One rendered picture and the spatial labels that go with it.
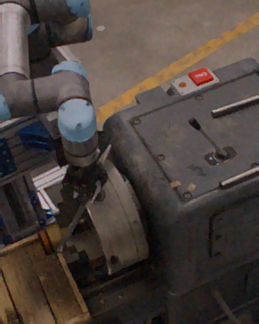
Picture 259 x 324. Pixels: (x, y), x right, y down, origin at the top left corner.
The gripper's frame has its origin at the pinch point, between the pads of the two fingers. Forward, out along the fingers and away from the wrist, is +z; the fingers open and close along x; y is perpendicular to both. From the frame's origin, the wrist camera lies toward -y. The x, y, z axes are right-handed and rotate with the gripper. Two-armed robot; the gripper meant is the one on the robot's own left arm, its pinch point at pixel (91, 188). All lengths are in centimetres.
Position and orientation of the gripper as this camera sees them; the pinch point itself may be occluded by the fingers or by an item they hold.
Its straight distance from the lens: 146.8
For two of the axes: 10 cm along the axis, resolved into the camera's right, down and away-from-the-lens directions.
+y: -3.3, 8.4, -4.3
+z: -0.1, 4.5, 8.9
